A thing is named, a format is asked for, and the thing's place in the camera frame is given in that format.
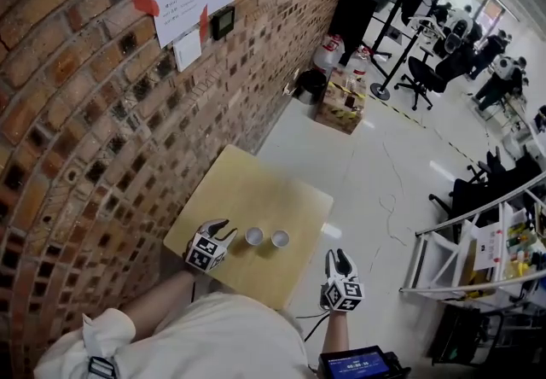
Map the clear water jug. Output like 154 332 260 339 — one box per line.
344 48 371 84

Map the grey strap with buckle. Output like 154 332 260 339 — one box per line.
83 312 120 379

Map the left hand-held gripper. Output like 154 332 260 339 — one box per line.
183 218 240 275

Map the black cable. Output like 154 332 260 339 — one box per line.
296 311 329 342

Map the person's right forearm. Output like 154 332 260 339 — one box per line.
322 309 351 356

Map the white metal shelf rack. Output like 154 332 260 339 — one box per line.
400 172 546 315

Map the black office chair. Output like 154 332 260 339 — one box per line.
394 38 474 112
428 146 543 224

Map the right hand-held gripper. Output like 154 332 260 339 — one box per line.
319 248 366 313

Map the water jug with red cap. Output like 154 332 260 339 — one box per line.
313 33 346 75

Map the cardboard box with striped tape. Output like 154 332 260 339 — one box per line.
315 72 368 135

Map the black cabinet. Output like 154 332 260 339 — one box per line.
336 0 385 67

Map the person's left forearm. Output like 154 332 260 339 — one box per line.
123 268 198 331

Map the black waste bin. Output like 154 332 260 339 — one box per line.
294 68 328 106

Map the black floor stand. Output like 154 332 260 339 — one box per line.
369 0 427 101

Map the person's white shirt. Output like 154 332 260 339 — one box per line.
33 291 319 379

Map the white paper sign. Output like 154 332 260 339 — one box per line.
471 221 507 271

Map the black wall device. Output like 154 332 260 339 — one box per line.
212 6 236 41

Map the black handheld monitor screen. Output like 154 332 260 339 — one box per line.
318 345 400 379

